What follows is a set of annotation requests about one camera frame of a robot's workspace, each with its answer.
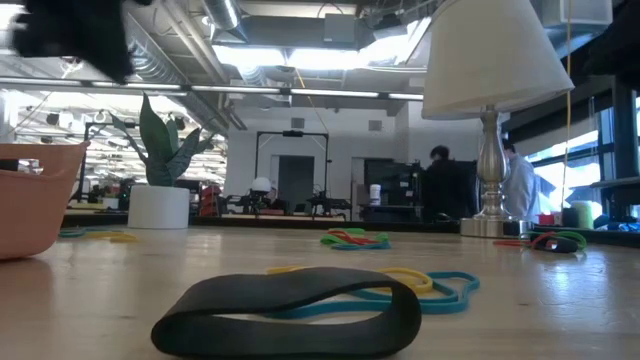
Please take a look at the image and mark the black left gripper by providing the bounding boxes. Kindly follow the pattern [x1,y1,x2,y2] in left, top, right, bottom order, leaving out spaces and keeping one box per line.
[12,0,151,84]

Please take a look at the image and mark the yellow rubber band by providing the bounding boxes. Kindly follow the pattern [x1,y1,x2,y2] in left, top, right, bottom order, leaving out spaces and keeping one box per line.
[82,229,140,245]
[264,264,435,295]

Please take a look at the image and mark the green rubber band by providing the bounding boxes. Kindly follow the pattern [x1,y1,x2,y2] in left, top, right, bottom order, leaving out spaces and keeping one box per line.
[319,227,391,247]
[522,228,589,251]

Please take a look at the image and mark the red rubber band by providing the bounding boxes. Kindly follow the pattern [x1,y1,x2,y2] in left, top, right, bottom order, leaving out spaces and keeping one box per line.
[327,229,381,246]

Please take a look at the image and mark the small wide black rubber band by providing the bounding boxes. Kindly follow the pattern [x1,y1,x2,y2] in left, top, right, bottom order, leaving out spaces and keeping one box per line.
[541,235,582,255]

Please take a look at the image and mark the orange plastic bin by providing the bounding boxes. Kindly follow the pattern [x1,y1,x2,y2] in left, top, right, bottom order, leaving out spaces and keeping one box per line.
[0,141,90,261]

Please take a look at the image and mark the green plant in white pot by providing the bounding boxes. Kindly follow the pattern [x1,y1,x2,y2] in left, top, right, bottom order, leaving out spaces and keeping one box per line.
[108,92,217,230]

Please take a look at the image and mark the white globe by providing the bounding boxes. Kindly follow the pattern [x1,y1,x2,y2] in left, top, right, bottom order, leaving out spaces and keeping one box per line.
[250,176,274,197]

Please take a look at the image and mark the long ceiling light bar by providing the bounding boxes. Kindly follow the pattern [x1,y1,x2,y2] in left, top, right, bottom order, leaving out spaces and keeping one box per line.
[0,76,425,102]

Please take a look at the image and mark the grey ceiling unit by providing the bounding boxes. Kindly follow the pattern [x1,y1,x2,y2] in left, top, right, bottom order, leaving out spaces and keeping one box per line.
[237,12,376,51]

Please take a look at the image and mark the small black clip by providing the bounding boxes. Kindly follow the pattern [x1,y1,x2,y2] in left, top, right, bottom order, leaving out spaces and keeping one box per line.
[150,266,424,360]

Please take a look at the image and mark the black background cabinets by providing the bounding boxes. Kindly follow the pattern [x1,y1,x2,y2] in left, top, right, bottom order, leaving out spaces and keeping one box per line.
[360,157,426,224]

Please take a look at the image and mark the person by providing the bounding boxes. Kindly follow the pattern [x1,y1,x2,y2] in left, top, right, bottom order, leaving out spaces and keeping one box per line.
[499,138,542,224]
[422,144,479,225]

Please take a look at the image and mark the white shade silver table lamp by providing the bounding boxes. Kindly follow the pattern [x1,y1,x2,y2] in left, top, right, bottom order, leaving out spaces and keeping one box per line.
[421,0,576,239]

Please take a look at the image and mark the pale green cylinder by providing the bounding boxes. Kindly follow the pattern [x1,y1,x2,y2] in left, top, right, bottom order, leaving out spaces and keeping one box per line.
[570,199,595,231]

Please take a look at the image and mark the silver ventilation duct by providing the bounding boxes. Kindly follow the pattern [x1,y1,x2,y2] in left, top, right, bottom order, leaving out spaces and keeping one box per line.
[199,0,251,44]

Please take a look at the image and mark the black background gantry frame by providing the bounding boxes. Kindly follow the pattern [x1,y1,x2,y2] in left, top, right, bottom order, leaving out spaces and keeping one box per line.
[253,129,332,219]

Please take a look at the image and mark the black aluminium table frame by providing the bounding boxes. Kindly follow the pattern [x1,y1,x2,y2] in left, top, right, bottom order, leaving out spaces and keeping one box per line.
[62,213,640,247]

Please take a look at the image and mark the yellow hanging cable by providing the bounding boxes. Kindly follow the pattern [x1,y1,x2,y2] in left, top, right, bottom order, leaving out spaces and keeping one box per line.
[562,0,573,204]

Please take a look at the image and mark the black vertical post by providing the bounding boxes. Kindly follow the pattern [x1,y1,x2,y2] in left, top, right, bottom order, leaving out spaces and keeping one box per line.
[610,74,640,222]

